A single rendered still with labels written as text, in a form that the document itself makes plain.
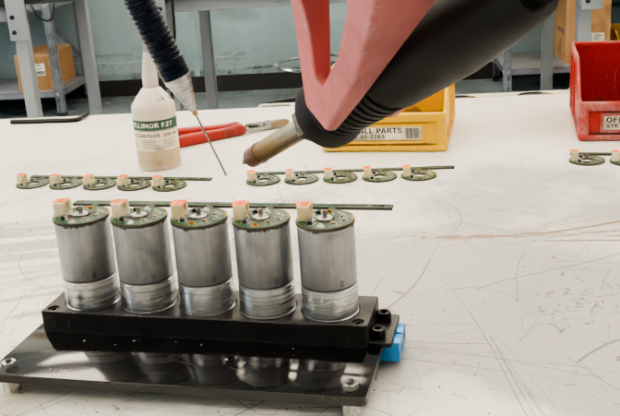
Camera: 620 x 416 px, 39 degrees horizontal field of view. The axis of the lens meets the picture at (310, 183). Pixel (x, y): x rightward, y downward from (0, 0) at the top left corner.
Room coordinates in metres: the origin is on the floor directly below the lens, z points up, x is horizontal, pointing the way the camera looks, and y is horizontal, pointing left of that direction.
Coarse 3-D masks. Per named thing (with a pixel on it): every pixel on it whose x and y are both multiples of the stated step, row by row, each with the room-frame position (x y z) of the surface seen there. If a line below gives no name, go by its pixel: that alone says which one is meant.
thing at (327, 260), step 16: (352, 224) 0.35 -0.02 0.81; (304, 240) 0.34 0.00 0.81; (320, 240) 0.34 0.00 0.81; (336, 240) 0.34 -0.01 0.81; (352, 240) 0.34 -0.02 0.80; (304, 256) 0.34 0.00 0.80; (320, 256) 0.34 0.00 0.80; (336, 256) 0.34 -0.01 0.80; (352, 256) 0.34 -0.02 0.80; (304, 272) 0.34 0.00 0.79; (320, 272) 0.34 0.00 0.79; (336, 272) 0.34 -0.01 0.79; (352, 272) 0.34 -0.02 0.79; (304, 288) 0.34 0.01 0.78; (320, 288) 0.34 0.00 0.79; (336, 288) 0.34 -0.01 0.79; (352, 288) 0.34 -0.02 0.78; (304, 304) 0.34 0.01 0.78; (320, 304) 0.34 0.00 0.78; (336, 304) 0.34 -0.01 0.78; (352, 304) 0.34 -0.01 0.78; (320, 320) 0.34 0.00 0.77; (336, 320) 0.34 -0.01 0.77
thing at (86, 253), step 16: (96, 224) 0.37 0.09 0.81; (64, 240) 0.37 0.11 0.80; (80, 240) 0.37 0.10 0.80; (96, 240) 0.37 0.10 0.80; (112, 240) 0.38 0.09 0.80; (64, 256) 0.37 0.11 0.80; (80, 256) 0.37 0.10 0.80; (96, 256) 0.37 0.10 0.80; (112, 256) 0.37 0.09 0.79; (64, 272) 0.37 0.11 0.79; (80, 272) 0.37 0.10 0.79; (96, 272) 0.37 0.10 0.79; (112, 272) 0.37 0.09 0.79; (64, 288) 0.37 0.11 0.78; (80, 288) 0.36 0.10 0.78; (96, 288) 0.37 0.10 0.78; (112, 288) 0.37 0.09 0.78; (80, 304) 0.37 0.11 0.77; (96, 304) 0.37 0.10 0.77
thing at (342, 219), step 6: (318, 210) 0.36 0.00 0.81; (336, 210) 0.36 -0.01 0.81; (342, 210) 0.36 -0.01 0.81; (336, 216) 0.35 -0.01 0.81; (342, 216) 0.35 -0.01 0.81; (348, 216) 0.35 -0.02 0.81; (354, 216) 0.35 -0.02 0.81; (300, 222) 0.35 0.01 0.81; (306, 222) 0.34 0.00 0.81; (312, 222) 0.34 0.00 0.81; (318, 222) 0.35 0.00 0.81; (324, 222) 0.34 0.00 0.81; (330, 222) 0.34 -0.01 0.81; (336, 222) 0.34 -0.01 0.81; (342, 222) 0.34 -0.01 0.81; (348, 222) 0.34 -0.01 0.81; (300, 228) 0.34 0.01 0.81; (306, 228) 0.34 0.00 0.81; (312, 228) 0.34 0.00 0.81; (318, 228) 0.34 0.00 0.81; (324, 228) 0.34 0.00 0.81; (330, 228) 0.34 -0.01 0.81; (336, 228) 0.34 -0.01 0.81; (342, 228) 0.34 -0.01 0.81
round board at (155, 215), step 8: (152, 208) 0.38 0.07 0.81; (160, 208) 0.38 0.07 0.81; (112, 216) 0.37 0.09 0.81; (120, 216) 0.37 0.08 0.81; (152, 216) 0.37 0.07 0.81; (160, 216) 0.37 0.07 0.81; (112, 224) 0.36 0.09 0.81; (120, 224) 0.36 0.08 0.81; (128, 224) 0.36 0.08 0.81; (136, 224) 0.36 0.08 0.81; (144, 224) 0.36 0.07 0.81; (152, 224) 0.36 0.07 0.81
